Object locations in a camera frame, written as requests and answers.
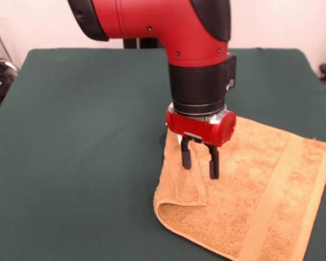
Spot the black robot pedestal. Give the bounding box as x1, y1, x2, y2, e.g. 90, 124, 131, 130
123, 37, 164, 49

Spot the dark green table cloth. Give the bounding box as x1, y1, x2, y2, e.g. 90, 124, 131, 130
0, 48, 326, 261

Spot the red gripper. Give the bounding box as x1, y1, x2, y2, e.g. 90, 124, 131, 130
165, 103, 237, 181

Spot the tan terry towel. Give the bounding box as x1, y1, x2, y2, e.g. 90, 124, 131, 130
153, 116, 326, 261

